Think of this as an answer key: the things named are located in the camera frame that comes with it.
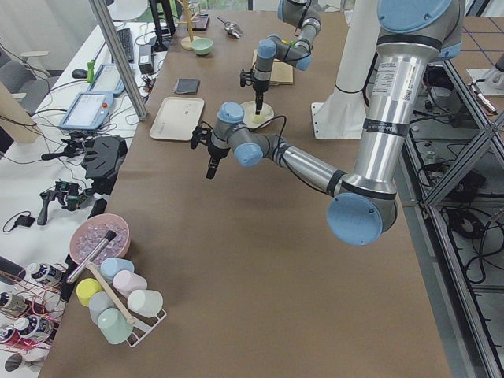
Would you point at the metal scoop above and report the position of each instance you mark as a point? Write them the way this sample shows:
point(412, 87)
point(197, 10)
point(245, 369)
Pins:
point(231, 28)

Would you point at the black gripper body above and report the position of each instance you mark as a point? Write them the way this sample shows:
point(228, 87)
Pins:
point(216, 152)
point(258, 87)

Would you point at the grey cup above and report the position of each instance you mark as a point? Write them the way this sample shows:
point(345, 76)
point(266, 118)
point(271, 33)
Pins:
point(98, 303)

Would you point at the black tray with glasses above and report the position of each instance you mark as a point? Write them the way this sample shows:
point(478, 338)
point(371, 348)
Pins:
point(200, 23)

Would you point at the folded grey cloth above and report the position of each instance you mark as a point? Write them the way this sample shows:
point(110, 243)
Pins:
point(186, 86)

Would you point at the bottle rack with bottles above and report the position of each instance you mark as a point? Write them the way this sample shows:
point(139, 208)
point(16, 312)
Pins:
point(23, 296)

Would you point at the mint green bowl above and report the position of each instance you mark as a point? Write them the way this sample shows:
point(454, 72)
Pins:
point(202, 46)

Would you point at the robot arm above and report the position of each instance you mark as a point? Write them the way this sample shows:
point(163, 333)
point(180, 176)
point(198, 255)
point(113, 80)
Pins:
point(388, 47)
point(298, 53)

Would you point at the cream rectangular tray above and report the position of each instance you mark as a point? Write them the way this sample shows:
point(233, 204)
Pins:
point(177, 118)

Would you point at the cream round plate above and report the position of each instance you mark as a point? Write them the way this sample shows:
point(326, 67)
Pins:
point(253, 120)

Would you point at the white camera post with base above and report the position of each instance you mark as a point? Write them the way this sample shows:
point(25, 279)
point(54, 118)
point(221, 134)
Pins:
point(342, 115)

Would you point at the wooden cutting board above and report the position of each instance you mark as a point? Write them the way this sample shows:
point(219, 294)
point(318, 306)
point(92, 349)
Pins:
point(280, 73)

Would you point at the wooden cup stand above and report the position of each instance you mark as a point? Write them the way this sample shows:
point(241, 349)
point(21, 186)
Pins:
point(191, 13)

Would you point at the pink cup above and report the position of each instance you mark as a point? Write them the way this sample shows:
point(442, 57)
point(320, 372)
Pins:
point(125, 282)

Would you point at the aluminium frame post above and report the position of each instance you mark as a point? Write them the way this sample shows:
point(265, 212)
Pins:
point(101, 13)

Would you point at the light green cup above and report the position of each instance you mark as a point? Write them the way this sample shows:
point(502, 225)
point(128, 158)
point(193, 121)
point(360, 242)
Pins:
point(147, 303)

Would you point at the mint cup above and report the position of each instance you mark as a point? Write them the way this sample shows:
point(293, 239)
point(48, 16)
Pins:
point(114, 326)

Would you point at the blue teach pendant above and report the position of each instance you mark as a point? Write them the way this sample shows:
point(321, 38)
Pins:
point(107, 78)
point(88, 111)

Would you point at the metal muddler stick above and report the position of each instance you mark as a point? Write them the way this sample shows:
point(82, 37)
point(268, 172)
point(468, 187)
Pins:
point(102, 244)

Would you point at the yellow cup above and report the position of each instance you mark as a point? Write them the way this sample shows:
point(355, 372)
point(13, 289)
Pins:
point(86, 288)

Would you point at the pink bowl with ice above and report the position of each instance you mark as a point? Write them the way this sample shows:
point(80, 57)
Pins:
point(90, 233)

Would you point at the white wire cup rack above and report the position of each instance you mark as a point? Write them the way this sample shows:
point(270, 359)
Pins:
point(142, 328)

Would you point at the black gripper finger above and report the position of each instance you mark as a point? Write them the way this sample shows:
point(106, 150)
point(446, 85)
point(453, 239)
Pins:
point(212, 168)
point(259, 98)

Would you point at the light blue cup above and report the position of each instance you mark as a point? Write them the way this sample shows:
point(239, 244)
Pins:
point(111, 266)

